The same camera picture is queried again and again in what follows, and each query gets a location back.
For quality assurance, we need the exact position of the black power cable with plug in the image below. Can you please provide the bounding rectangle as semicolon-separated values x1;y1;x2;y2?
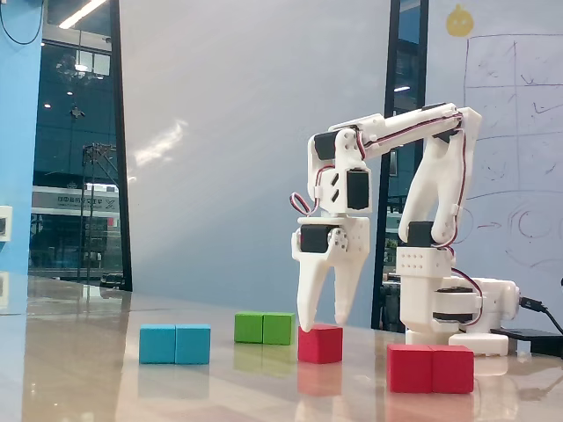
518;296;563;335

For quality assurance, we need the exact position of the small red cube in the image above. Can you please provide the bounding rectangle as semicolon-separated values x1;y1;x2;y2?
297;324;344;365

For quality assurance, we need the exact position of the slim black window frame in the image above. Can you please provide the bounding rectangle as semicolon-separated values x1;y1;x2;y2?
108;0;134;293

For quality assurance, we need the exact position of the long red block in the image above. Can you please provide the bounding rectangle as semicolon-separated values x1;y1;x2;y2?
386;343;476;395

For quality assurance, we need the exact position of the whiteboard with marker drawings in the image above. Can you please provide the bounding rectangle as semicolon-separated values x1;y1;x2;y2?
424;0;563;339

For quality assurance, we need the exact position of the white wall socket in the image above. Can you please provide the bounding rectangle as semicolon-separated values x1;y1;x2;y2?
0;205;13;242

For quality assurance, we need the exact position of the long blue block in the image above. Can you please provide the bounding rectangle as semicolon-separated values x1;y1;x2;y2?
139;324;212;366

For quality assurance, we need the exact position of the black metal scaffold tower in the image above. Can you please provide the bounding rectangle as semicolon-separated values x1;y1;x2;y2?
81;142;120;285

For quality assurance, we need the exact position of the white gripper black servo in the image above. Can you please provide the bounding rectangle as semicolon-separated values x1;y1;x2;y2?
291;214;371;332

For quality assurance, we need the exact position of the flat black box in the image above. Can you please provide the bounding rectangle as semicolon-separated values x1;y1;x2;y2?
490;327;563;356

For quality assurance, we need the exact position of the wide black window frame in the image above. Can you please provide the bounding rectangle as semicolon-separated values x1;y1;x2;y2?
370;0;430;331

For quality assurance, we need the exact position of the thin black hanging cable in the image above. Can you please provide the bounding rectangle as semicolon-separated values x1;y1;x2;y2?
0;0;48;45

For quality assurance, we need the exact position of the red black white servo cable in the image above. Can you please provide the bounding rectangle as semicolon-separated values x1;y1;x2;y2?
355;112;465;164
450;266;487;329
289;164;336;219

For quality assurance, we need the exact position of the yellow round sticker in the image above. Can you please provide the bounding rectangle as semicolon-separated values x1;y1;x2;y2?
445;4;475;37

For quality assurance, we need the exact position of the long green block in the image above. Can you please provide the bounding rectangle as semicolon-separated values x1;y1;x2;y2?
233;311;296;346

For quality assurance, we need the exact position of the ceiling light strip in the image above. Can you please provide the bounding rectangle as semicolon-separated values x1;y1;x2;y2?
58;0;109;31

